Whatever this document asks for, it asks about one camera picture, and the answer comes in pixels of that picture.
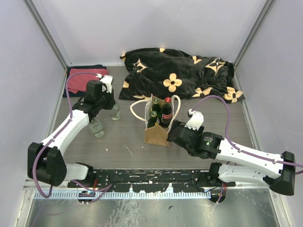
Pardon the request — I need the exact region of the cola glass bottle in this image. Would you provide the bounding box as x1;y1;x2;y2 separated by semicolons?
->
160;97;173;128

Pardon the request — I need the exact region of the clear glass bottle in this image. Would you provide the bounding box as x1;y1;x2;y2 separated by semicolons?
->
110;102;122;121
88;118;105;138

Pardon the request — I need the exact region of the dark navy folded cloth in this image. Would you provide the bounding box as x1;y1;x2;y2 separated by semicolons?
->
67;64;108;97

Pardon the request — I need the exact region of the black floral blanket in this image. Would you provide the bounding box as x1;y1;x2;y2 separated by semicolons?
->
119;48;245;104

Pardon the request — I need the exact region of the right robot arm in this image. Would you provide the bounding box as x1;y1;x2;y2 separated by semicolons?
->
167;120;295;196

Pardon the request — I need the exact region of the green bottle front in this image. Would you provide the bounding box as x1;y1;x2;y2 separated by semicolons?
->
151;98;161;114

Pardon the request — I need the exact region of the canvas tote bag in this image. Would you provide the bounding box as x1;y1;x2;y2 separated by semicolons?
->
130;95;181;147

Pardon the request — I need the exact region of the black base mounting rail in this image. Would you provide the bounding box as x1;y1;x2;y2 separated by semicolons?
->
82;169;235;193

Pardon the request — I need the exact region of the red folded cloth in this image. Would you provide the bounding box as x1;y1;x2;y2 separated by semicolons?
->
68;69;108;96

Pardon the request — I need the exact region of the green bottle yellow label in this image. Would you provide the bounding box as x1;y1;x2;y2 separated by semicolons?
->
147;111;160;128

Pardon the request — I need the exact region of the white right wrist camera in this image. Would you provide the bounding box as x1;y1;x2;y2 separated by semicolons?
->
185;109;204;131

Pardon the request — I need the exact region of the white slotted cable duct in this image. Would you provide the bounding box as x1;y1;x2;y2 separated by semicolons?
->
49;190;211;200

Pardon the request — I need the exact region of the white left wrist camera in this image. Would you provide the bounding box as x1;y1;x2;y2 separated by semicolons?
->
96;73;114;93

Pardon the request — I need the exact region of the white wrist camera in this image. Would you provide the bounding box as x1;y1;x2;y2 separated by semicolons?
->
96;73;114;93
185;109;204;131

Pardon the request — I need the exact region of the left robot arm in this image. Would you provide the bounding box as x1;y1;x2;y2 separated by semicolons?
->
27;75;116;187

